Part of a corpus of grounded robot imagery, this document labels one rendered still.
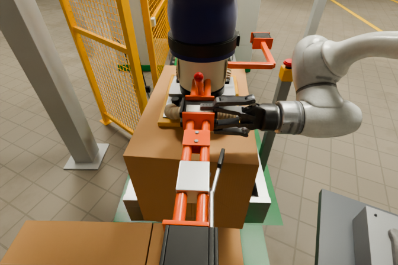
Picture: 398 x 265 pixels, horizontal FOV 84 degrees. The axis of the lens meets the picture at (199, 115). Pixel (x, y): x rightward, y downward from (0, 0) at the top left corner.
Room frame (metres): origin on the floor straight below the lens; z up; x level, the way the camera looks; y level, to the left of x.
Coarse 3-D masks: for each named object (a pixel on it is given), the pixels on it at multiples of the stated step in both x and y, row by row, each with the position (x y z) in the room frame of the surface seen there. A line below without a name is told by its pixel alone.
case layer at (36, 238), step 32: (32, 224) 0.46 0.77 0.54; (64, 224) 0.46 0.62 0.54; (96, 224) 0.46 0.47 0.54; (128, 224) 0.46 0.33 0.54; (160, 224) 0.46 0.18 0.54; (32, 256) 0.33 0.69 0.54; (64, 256) 0.33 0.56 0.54; (96, 256) 0.33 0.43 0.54; (128, 256) 0.33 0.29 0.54; (160, 256) 0.33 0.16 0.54; (224, 256) 0.33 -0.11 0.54
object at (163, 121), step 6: (174, 78) 0.84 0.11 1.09; (168, 90) 0.76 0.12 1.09; (168, 96) 0.70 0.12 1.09; (168, 102) 0.66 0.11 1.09; (174, 102) 0.64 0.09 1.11; (180, 102) 0.66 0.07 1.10; (162, 108) 0.63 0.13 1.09; (162, 114) 0.60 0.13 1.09; (162, 120) 0.57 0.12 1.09; (168, 120) 0.57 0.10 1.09; (174, 120) 0.57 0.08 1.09; (180, 120) 0.57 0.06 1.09; (162, 126) 0.56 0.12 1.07; (168, 126) 0.55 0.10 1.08; (174, 126) 0.55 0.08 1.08
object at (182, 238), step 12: (168, 228) 0.15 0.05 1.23; (180, 228) 0.15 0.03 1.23; (192, 228) 0.15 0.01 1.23; (204, 228) 0.15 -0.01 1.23; (168, 240) 0.13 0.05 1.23; (180, 240) 0.13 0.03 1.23; (192, 240) 0.13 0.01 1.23; (204, 240) 0.13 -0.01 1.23; (168, 252) 0.12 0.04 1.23; (180, 252) 0.12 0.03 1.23; (192, 252) 0.12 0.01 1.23; (204, 252) 0.12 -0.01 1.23; (168, 264) 0.10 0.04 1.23; (180, 264) 0.10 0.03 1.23; (192, 264) 0.10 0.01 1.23; (204, 264) 0.10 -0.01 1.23
